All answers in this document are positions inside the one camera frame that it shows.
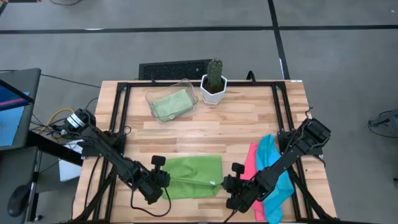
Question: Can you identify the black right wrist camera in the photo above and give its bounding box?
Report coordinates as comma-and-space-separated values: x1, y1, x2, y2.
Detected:
231, 162, 246, 179

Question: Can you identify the laptop with blue screen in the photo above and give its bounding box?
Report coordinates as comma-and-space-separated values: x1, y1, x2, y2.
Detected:
0, 67, 42, 152

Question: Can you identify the white paper box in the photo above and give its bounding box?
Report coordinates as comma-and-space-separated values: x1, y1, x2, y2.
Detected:
58, 139, 83, 183

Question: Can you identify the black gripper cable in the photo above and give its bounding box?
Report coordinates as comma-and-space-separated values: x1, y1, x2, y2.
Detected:
222, 207, 238, 224
129, 186, 172, 218

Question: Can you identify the pale green towel teal edge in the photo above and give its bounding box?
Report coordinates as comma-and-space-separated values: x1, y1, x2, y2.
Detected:
151, 88, 195, 123

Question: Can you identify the white hexagonal plant pot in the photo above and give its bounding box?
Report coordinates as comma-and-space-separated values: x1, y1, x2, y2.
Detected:
199, 73, 228, 105

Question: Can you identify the blue microfiber towel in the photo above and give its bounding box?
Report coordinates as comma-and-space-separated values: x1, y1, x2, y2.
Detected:
255, 134, 295, 224

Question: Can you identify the black floor cable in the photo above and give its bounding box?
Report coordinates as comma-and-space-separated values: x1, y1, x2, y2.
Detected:
40, 73, 102, 89

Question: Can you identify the grey side desk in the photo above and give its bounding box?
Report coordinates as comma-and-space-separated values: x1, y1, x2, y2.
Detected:
0, 146, 43, 224

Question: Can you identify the clear plastic bin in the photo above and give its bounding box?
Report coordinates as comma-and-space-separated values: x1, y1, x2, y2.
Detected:
145, 78, 199, 124

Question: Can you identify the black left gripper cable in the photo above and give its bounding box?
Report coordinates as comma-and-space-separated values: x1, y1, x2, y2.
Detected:
129, 186, 172, 218

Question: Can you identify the pink microfiber towel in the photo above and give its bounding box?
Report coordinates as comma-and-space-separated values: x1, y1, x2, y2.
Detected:
239, 142, 268, 222

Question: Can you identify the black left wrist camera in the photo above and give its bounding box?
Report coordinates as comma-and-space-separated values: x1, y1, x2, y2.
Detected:
150, 155, 167, 172

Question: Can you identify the bright green microfiber towel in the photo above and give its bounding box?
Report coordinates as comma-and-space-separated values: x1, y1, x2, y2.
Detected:
161, 154, 223, 200

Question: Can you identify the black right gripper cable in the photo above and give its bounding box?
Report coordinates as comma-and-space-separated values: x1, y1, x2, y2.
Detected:
222, 207, 238, 224

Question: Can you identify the grey floor stand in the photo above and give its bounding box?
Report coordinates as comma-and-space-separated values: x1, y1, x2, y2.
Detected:
368, 108, 398, 138

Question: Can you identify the yellow cable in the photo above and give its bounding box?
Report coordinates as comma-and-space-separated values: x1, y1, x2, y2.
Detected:
37, 107, 75, 134

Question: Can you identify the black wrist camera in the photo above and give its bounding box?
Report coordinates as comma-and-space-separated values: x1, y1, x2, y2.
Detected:
150, 155, 167, 172
231, 162, 246, 179

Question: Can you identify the black computer mouse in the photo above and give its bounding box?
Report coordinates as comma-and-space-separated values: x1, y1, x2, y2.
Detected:
6, 184, 32, 218

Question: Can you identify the black aluminium table frame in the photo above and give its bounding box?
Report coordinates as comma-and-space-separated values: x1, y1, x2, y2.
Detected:
70, 80, 340, 224

